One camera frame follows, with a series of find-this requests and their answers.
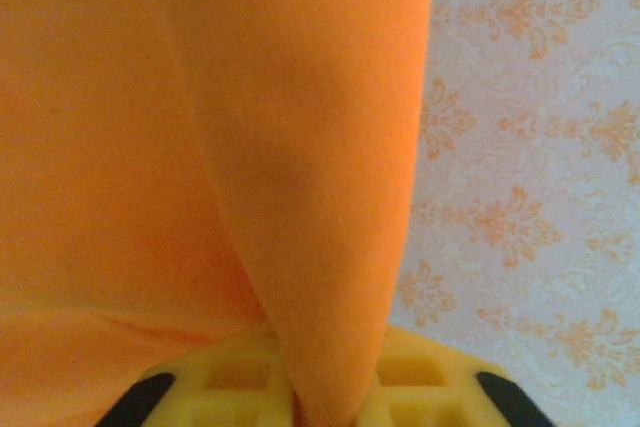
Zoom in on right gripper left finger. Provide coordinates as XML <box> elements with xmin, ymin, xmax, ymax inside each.
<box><xmin>97</xmin><ymin>331</ymin><xmax>301</xmax><ymax>427</ymax></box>

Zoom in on light orange shorts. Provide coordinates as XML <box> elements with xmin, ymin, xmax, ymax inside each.
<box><xmin>0</xmin><ymin>0</ymin><xmax>436</xmax><ymax>427</ymax></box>

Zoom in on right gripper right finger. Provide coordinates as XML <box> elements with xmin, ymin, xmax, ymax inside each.
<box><xmin>359</xmin><ymin>325</ymin><xmax>554</xmax><ymax>427</ymax></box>

